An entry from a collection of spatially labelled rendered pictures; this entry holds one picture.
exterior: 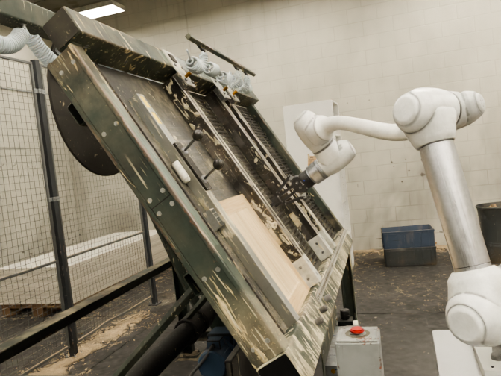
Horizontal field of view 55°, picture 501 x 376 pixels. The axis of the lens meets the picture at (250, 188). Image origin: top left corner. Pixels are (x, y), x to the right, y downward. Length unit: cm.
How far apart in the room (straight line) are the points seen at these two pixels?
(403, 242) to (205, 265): 480
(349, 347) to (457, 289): 34
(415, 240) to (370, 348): 473
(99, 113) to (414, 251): 501
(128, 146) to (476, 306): 106
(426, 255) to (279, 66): 335
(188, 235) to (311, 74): 591
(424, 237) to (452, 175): 460
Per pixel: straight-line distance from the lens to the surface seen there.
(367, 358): 140
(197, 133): 160
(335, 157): 198
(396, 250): 607
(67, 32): 161
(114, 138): 150
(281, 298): 165
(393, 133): 181
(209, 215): 161
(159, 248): 725
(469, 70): 712
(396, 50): 712
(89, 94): 155
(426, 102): 149
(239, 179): 205
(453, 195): 149
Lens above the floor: 144
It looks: 3 degrees down
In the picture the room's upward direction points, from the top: 6 degrees counter-clockwise
